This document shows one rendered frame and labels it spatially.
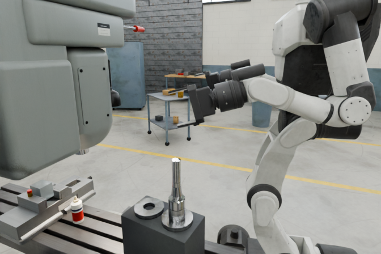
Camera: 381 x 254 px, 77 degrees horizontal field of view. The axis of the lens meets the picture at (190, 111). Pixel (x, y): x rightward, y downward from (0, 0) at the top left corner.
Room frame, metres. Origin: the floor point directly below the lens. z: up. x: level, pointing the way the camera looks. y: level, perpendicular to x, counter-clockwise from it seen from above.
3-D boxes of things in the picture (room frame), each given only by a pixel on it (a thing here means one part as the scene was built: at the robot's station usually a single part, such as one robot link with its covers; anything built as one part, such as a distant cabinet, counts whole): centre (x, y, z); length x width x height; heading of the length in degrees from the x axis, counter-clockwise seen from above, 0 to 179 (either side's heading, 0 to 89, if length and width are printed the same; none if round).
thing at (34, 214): (0.88, 0.58, 1.02); 0.35 x 0.15 x 0.11; 156
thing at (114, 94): (0.95, 0.32, 1.44); 0.07 x 0.07 x 0.06
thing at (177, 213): (0.59, 0.04, 1.19); 0.05 x 0.05 x 0.05
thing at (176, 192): (0.59, 0.04, 1.28); 0.03 x 0.03 x 0.11
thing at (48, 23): (0.73, 0.39, 1.68); 0.34 x 0.24 x 0.10; 159
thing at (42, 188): (0.86, 0.59, 1.08); 0.06 x 0.05 x 0.06; 66
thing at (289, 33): (0.93, -0.47, 1.63); 0.34 x 0.30 x 0.36; 171
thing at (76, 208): (0.82, 0.45, 1.02); 0.04 x 0.04 x 0.11
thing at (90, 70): (0.77, 0.38, 1.47); 0.21 x 0.19 x 0.32; 69
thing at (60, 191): (0.91, 0.57, 1.05); 0.12 x 0.06 x 0.04; 66
